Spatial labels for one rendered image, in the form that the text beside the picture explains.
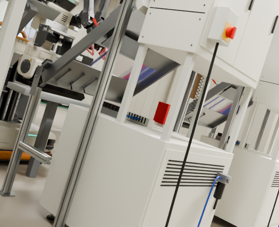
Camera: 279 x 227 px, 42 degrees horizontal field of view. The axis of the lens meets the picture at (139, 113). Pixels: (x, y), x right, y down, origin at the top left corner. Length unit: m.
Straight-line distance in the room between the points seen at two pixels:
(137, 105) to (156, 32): 5.64
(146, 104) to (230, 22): 5.60
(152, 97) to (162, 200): 5.49
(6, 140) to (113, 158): 1.19
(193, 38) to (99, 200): 0.83
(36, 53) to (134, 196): 1.51
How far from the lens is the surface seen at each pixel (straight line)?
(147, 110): 7.04
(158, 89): 6.98
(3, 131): 2.65
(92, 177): 1.75
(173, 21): 1.61
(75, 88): 2.29
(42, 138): 2.59
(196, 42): 1.52
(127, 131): 1.62
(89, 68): 2.18
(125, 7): 1.76
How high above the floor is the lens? 0.76
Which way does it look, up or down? 2 degrees down
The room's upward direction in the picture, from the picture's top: 18 degrees clockwise
